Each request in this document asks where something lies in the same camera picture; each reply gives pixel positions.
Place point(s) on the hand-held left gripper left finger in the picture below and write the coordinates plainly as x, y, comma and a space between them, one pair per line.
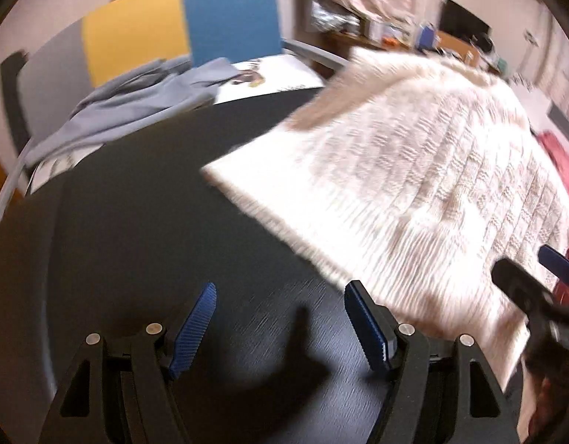
194, 328

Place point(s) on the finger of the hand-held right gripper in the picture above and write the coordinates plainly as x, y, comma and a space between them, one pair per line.
520, 282
561, 263

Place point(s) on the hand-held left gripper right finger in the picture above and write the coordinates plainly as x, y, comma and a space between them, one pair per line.
365, 328

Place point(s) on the white knit sweater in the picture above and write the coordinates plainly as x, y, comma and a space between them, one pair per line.
404, 185

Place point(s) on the beige sweater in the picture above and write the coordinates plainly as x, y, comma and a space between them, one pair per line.
326, 97

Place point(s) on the pink sweater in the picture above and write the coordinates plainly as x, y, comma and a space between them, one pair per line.
561, 162

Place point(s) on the grey garment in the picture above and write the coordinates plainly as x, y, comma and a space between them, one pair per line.
127, 106

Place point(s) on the wooden desk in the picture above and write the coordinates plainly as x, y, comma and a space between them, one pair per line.
455, 44

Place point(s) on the orange wooden wardrobe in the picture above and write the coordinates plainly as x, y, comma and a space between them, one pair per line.
0, 180

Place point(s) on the blue bag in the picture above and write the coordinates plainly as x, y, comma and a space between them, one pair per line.
427, 36

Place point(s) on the black television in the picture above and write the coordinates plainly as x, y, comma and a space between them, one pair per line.
462, 18

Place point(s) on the white deer print cushion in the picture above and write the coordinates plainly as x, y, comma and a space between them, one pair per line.
284, 74

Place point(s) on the black rolled mat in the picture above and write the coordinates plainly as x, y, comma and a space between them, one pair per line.
14, 101

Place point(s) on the grey yellow blue chair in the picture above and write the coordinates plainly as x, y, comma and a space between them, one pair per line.
136, 32

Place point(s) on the silver foil bag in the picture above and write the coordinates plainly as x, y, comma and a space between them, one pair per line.
333, 16

